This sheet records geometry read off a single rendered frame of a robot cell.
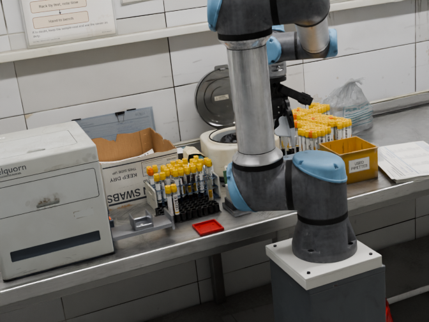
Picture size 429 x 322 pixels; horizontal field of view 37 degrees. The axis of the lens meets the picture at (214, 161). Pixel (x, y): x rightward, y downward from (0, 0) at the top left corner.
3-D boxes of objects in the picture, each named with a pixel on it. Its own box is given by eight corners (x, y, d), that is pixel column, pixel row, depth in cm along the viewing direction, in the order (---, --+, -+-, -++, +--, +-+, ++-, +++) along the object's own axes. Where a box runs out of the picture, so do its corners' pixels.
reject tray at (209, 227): (200, 236, 171) (200, 233, 170) (191, 227, 177) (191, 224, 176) (224, 230, 173) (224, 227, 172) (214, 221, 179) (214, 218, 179)
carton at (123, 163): (107, 211, 193) (99, 164, 188) (88, 183, 219) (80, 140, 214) (184, 193, 201) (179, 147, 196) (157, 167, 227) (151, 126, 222)
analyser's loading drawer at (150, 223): (99, 248, 165) (96, 230, 163) (94, 239, 171) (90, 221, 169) (175, 229, 172) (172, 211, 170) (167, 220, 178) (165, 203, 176)
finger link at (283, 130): (277, 150, 183) (268, 121, 186) (296, 146, 185) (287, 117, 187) (280, 146, 180) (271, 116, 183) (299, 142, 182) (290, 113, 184)
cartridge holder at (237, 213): (234, 217, 180) (233, 206, 179) (222, 207, 188) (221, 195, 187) (252, 213, 181) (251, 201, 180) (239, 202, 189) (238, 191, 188)
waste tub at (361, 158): (339, 186, 193) (338, 154, 190) (319, 173, 206) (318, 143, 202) (379, 177, 197) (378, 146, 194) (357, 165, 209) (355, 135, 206)
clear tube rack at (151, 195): (156, 213, 188) (153, 191, 185) (147, 202, 197) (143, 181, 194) (221, 197, 194) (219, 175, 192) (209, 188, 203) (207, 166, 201)
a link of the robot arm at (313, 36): (331, -49, 125) (336, 25, 173) (274, -43, 127) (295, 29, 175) (333, 9, 124) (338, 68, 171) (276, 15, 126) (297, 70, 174)
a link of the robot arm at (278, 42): (293, 34, 164) (295, 27, 174) (249, 38, 166) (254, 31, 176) (295, 64, 166) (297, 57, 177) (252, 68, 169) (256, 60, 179)
